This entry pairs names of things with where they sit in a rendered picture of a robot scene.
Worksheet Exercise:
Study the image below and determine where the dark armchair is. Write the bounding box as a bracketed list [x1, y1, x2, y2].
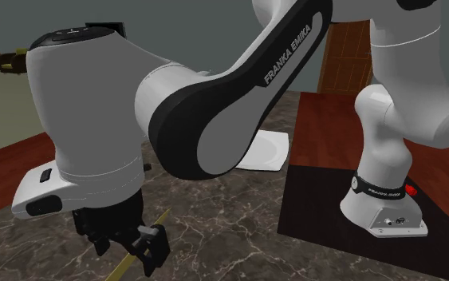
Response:
[0, 48, 29, 75]

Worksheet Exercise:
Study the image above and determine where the white square plate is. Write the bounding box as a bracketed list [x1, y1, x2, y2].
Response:
[234, 129, 291, 172]

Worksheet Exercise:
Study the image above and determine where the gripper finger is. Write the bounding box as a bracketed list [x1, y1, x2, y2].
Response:
[87, 232, 112, 257]
[130, 224, 171, 278]

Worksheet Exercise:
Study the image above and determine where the black wall picture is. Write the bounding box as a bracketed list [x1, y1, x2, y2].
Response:
[85, 22, 125, 38]

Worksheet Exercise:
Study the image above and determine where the brown wooden door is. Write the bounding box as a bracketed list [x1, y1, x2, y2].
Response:
[317, 20, 374, 97]

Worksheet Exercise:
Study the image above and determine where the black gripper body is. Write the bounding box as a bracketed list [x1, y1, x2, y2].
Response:
[71, 189, 147, 242]

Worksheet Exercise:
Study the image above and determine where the yellow pencil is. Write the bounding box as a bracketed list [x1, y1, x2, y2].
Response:
[104, 208, 172, 281]

